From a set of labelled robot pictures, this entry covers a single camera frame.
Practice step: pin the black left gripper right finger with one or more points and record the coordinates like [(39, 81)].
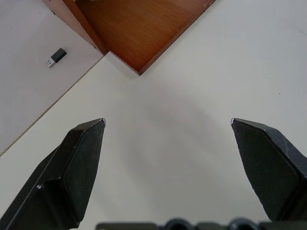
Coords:
[(271, 167)]

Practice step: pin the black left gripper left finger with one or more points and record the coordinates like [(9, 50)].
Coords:
[(72, 172)]

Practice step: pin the black USB dongle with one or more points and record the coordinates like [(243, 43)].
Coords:
[(56, 57)]

